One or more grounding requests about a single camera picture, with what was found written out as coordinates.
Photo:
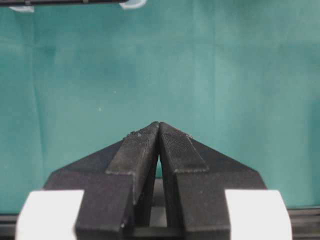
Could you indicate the black camera box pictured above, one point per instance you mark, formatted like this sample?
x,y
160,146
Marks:
x,y
31,3

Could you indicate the green table cloth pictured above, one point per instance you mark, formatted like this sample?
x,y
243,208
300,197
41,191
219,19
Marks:
x,y
240,76

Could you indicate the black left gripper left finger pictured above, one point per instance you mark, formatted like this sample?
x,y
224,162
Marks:
x,y
118,184

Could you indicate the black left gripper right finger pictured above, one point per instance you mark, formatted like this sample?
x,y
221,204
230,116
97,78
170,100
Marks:
x,y
195,178

